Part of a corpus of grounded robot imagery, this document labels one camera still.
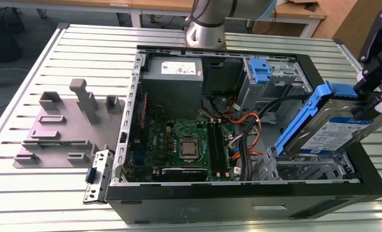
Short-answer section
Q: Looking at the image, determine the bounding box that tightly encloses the hard disk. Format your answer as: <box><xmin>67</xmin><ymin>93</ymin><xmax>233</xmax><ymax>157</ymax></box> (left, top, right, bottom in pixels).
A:
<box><xmin>273</xmin><ymin>82</ymin><xmax>382</xmax><ymax>157</ymax></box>

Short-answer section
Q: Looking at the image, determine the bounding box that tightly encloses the metal disk bay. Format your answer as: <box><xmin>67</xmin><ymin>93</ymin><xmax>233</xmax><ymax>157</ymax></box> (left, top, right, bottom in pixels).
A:
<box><xmin>268</xmin><ymin>145</ymin><xmax>353</xmax><ymax>181</ymax></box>

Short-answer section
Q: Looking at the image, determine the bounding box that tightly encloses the brown wooden cabinet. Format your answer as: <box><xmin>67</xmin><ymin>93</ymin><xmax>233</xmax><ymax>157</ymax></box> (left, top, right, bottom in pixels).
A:
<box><xmin>312</xmin><ymin>0</ymin><xmax>382</xmax><ymax>71</ymax></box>

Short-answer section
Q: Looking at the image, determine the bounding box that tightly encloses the metal drive cage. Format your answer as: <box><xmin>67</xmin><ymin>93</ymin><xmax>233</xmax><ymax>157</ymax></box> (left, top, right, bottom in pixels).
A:
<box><xmin>238</xmin><ymin>57</ymin><xmax>308</xmax><ymax>112</ymax></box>

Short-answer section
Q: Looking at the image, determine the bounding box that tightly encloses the blue drive latch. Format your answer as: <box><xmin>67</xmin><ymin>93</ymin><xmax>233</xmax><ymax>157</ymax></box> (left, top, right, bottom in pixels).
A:
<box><xmin>249</xmin><ymin>58</ymin><xmax>273</xmax><ymax>84</ymax></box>

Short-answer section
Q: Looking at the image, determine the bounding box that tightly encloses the black RAM slot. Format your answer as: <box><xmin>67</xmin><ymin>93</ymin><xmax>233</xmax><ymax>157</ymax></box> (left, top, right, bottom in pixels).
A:
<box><xmin>209</xmin><ymin>119</ymin><xmax>218</xmax><ymax>176</ymax></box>

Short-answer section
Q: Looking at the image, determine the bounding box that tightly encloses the green motherboard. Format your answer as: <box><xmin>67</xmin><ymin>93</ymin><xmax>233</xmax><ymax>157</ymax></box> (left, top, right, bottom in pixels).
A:
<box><xmin>126</xmin><ymin>118</ymin><xmax>244</xmax><ymax>182</ymax></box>

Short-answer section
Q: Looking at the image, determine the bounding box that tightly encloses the CPU socket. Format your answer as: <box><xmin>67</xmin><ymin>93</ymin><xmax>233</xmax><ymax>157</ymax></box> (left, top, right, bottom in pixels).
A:
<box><xmin>176</xmin><ymin>134</ymin><xmax>205</xmax><ymax>164</ymax></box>

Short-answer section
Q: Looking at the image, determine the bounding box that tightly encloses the silver CPU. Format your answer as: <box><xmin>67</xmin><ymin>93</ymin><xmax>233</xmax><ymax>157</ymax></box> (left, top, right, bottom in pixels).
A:
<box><xmin>178</xmin><ymin>141</ymin><xmax>201</xmax><ymax>158</ymax></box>

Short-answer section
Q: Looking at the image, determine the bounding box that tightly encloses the grey power supply unit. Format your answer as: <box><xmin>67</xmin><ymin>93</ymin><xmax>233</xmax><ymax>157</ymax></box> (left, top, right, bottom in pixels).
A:
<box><xmin>139</xmin><ymin>57</ymin><xmax>205</xmax><ymax>119</ymax></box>

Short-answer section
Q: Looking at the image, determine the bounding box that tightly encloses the black graphics card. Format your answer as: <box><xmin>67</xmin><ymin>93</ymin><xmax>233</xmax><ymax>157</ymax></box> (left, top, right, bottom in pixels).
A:
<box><xmin>161</xmin><ymin>167</ymin><xmax>210</xmax><ymax>182</ymax></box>

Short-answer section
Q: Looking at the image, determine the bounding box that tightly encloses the black PC case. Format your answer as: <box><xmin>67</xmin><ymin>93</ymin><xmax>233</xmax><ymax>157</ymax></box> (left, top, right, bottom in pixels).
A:
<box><xmin>103</xmin><ymin>44</ymin><xmax>382</xmax><ymax>224</ymax></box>

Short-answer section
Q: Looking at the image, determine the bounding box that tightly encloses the grey parts rack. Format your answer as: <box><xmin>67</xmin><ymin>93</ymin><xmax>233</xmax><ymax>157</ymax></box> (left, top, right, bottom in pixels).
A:
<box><xmin>13</xmin><ymin>78</ymin><xmax>127</xmax><ymax>169</ymax></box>

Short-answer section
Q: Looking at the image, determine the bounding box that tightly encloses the black mesh bin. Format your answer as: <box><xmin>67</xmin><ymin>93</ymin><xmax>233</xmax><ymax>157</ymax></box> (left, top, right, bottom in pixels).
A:
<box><xmin>0</xmin><ymin>6</ymin><xmax>27</xmax><ymax>63</ymax></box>

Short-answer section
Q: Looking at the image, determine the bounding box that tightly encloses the wooden desk white frame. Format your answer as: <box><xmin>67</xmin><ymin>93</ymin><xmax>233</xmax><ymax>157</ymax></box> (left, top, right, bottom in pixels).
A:
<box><xmin>67</xmin><ymin>0</ymin><xmax>196</xmax><ymax>29</ymax></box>
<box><xmin>226</xmin><ymin>0</ymin><xmax>328</xmax><ymax>39</ymax></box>

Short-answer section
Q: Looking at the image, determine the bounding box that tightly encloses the coloured power wire bundle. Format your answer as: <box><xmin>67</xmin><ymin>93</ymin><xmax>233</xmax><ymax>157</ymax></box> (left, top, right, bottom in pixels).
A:
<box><xmin>226</xmin><ymin>112</ymin><xmax>265</xmax><ymax>170</ymax></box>

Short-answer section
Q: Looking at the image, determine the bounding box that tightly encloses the thick black cable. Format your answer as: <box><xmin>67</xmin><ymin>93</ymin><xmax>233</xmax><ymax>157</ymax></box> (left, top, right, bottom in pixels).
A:
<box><xmin>242</xmin><ymin>95</ymin><xmax>314</xmax><ymax>181</ymax></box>

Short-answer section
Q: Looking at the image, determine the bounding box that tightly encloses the red black twisted wire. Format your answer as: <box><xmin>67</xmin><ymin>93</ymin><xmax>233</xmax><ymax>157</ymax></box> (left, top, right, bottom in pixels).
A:
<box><xmin>134</xmin><ymin>93</ymin><xmax>149</xmax><ymax>143</ymax></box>

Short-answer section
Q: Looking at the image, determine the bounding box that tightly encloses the metal card retention bracket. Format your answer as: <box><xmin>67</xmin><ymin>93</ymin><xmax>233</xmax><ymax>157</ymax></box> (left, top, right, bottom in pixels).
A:
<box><xmin>83</xmin><ymin>149</ymin><xmax>115</xmax><ymax>205</ymax></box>

